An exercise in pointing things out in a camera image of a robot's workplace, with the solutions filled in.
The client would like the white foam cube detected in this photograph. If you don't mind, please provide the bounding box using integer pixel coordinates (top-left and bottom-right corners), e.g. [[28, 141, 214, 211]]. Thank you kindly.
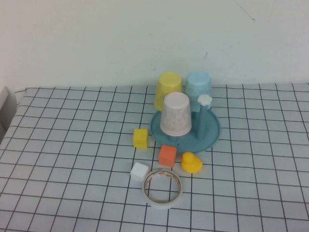
[[130, 162, 150, 182]]

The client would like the yellow rubber duck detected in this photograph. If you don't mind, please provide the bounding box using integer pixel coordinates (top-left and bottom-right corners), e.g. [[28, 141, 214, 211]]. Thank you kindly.
[[180, 151, 203, 174]]

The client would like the teal cup stand with pegs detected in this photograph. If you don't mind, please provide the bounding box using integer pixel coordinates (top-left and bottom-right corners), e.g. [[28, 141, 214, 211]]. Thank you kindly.
[[150, 94, 222, 155]]

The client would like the pink plastic cup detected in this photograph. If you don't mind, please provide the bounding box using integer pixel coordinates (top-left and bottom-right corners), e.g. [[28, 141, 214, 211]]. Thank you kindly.
[[160, 91, 193, 137]]

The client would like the yellow foam cube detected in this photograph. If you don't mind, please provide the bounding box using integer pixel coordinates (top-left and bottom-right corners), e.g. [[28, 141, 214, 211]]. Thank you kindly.
[[133, 128, 149, 148]]

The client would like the white black checkered tablecloth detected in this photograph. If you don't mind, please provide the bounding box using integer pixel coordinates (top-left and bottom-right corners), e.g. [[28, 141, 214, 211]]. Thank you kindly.
[[0, 83, 309, 232]]

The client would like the white board beside table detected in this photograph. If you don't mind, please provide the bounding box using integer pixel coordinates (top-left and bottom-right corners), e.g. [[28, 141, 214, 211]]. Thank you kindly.
[[0, 86, 18, 136]]

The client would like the orange foam cube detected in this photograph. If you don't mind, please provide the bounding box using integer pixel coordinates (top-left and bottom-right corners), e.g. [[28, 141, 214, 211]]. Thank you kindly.
[[159, 145, 178, 167]]

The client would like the yellow plastic cup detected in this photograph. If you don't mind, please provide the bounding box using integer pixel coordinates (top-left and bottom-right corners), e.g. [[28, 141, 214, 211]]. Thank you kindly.
[[154, 72, 183, 111]]

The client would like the light blue plastic cup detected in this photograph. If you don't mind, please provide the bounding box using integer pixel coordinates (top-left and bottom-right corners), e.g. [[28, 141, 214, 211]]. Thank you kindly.
[[185, 70, 213, 112]]

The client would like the white tape roll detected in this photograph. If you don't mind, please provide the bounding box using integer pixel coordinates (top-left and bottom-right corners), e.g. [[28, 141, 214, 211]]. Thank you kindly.
[[142, 169, 183, 210]]

